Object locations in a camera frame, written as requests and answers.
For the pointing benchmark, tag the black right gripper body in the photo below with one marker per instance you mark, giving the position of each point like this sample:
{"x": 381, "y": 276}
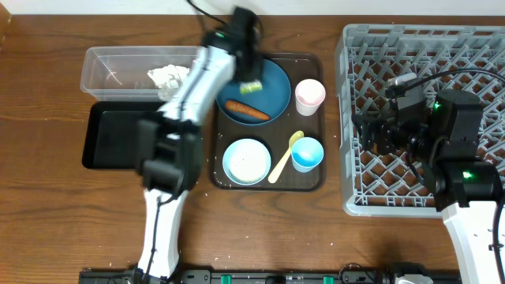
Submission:
{"x": 412, "y": 137}

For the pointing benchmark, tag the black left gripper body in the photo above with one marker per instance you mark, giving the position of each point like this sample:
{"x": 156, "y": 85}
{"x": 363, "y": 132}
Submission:
{"x": 252, "y": 68}

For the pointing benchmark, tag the green snack wrapper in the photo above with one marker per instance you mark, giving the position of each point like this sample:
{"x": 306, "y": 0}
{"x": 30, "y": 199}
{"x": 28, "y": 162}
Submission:
{"x": 249, "y": 87}

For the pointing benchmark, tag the pink plastic cup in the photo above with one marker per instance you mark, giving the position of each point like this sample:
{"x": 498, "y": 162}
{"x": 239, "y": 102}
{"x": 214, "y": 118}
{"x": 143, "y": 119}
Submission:
{"x": 309, "y": 95}

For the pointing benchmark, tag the light blue plastic cup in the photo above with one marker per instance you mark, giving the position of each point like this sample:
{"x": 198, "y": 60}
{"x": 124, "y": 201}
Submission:
{"x": 307, "y": 153}

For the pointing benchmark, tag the orange carrot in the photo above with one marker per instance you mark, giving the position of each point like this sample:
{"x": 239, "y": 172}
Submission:
{"x": 242, "y": 108}

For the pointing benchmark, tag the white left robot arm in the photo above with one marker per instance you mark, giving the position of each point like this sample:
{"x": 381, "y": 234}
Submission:
{"x": 169, "y": 141}

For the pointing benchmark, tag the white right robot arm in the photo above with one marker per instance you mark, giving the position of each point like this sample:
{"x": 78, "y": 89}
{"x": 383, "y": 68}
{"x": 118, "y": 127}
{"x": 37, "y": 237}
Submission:
{"x": 467, "y": 190}

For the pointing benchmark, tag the grey dishwasher rack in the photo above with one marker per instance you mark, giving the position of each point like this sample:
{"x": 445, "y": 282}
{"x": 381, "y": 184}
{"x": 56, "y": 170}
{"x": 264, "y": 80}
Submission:
{"x": 366, "y": 57}

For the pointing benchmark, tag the clear plastic waste bin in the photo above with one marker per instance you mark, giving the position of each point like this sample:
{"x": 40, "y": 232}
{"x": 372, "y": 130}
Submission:
{"x": 120, "y": 73}

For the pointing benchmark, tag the black waste tray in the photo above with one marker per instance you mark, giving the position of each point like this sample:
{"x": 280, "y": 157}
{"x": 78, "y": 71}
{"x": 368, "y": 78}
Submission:
{"x": 111, "y": 137}

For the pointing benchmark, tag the dark blue bowl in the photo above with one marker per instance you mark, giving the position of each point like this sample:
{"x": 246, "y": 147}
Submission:
{"x": 272, "y": 99}

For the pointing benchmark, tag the crumpled white tissue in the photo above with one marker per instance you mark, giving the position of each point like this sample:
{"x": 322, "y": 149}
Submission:
{"x": 168, "y": 80}

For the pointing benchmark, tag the dark brown serving tray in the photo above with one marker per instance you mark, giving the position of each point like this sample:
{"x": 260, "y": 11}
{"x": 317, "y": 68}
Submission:
{"x": 275, "y": 134}

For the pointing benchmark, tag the yellow plastic spoon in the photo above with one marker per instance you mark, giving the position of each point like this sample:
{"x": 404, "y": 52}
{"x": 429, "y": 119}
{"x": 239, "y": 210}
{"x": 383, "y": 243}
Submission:
{"x": 276, "y": 172}

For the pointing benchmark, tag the light blue rice bowl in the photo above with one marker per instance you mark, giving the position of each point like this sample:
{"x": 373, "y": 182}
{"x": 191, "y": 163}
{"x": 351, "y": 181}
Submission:
{"x": 246, "y": 162}

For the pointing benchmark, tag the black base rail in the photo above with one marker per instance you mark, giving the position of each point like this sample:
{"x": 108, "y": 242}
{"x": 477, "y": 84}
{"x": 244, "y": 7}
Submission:
{"x": 208, "y": 277}

